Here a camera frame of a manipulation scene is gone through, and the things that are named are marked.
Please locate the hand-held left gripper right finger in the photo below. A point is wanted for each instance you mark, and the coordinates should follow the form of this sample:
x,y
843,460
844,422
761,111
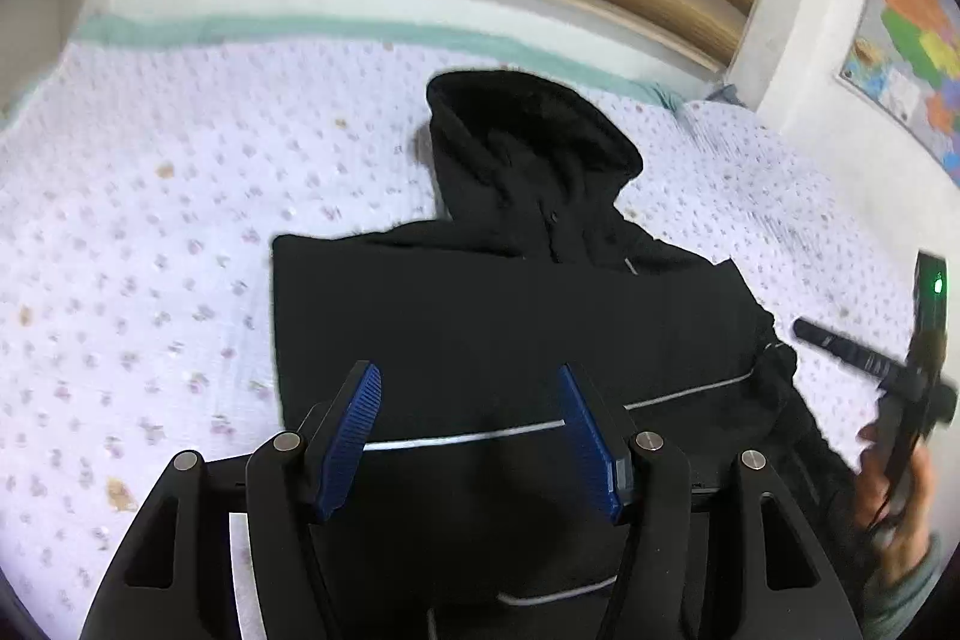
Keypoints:
x,y
589,441

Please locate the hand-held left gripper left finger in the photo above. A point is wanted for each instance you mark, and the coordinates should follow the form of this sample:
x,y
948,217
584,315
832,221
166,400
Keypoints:
x,y
351,437

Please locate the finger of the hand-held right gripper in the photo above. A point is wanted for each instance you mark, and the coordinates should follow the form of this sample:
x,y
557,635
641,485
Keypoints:
x,y
840,346

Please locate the black hooded jacket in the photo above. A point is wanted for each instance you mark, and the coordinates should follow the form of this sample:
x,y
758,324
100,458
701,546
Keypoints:
x,y
487,310

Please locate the person's right forearm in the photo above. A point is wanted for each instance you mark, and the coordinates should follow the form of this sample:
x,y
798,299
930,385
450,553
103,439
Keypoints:
x,y
904,602

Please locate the person's right hand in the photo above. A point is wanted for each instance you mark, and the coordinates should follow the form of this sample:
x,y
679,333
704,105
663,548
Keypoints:
x,y
904,520

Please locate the floral white bed blanket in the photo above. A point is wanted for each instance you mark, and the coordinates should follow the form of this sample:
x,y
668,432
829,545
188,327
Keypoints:
x,y
165,220

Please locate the teal bed sheet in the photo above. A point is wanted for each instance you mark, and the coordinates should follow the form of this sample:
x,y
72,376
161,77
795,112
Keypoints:
x,y
300,29

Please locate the colourful wall map poster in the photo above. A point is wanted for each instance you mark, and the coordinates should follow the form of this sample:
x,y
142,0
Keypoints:
x,y
911,40

